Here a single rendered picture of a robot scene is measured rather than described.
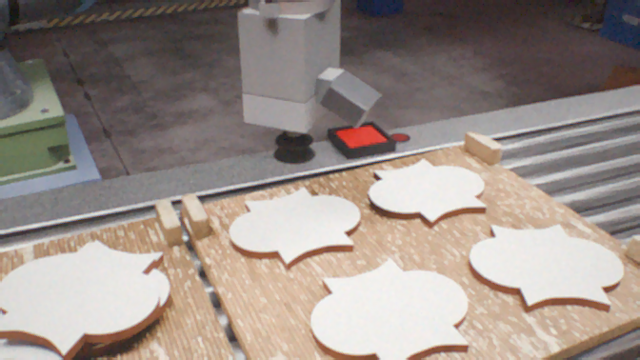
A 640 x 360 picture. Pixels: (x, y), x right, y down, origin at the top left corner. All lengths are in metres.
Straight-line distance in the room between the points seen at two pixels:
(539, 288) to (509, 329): 0.06
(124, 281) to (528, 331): 0.35
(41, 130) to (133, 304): 0.47
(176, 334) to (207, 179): 0.31
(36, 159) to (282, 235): 0.46
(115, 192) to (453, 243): 0.43
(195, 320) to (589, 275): 0.37
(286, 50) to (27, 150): 0.53
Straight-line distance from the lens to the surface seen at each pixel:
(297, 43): 0.51
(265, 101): 0.54
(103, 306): 0.53
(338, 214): 0.65
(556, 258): 0.64
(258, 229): 0.63
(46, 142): 0.95
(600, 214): 0.78
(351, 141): 0.86
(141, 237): 0.67
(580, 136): 0.99
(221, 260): 0.61
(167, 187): 0.79
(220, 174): 0.81
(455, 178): 0.74
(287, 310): 0.55
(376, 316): 0.53
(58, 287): 0.57
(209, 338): 0.53
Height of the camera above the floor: 1.31
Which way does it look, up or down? 29 degrees down
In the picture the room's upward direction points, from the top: straight up
